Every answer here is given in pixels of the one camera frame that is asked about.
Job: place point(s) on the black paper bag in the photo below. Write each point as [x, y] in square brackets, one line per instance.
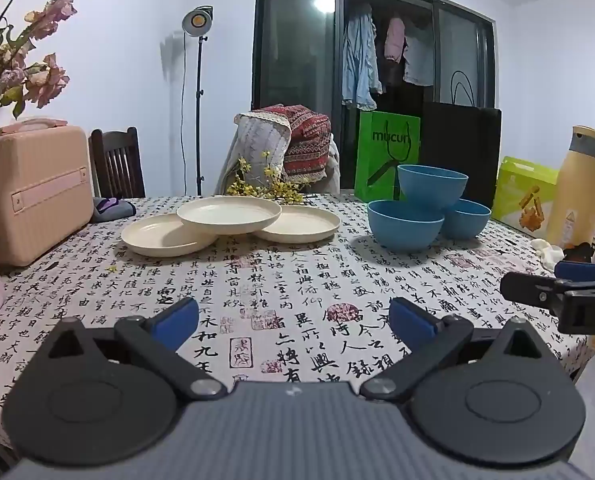
[472, 145]

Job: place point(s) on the yellow flower branch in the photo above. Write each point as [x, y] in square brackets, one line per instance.
[267, 187]

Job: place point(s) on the grey purple pouch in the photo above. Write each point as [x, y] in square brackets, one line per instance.
[109, 210]

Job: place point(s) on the green paper bag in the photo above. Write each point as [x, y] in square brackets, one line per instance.
[377, 160]

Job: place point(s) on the cream yellow bottle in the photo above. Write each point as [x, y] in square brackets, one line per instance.
[575, 195]

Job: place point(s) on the yellow-green snack box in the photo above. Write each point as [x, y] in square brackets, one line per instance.
[517, 185]

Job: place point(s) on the light blue hanging shirt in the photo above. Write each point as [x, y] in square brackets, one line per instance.
[360, 65]

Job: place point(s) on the red patterned blanket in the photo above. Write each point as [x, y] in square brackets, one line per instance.
[307, 150]

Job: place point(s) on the dried pink flower bouquet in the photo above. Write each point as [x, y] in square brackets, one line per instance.
[42, 82]

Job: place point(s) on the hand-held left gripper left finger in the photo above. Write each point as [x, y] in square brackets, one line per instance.
[180, 322]

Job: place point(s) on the blue bowl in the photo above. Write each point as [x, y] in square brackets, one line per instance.
[402, 232]
[430, 185]
[470, 222]

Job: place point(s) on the dark wooden chair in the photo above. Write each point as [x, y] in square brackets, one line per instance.
[117, 160]

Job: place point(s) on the white hanging shirt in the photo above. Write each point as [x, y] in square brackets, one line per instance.
[420, 60]

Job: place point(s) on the black framed glass door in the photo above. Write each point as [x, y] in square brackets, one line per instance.
[297, 50]

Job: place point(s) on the pink hard-shell case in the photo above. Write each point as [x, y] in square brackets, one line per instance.
[32, 195]

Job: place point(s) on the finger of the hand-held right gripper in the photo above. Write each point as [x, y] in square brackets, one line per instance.
[532, 287]
[585, 271]

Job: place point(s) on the pink hanging jacket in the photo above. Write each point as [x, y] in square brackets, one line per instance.
[395, 42]

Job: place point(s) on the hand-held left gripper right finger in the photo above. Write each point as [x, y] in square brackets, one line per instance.
[410, 322]

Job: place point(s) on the white crumpled cloth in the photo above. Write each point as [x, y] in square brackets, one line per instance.
[547, 255]

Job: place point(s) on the studio lamp on stand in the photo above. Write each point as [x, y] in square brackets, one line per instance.
[196, 21]

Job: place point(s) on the white quilted cloth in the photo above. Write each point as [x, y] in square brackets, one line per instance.
[257, 145]

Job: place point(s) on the cream plate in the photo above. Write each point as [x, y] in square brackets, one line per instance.
[152, 237]
[227, 212]
[307, 225]

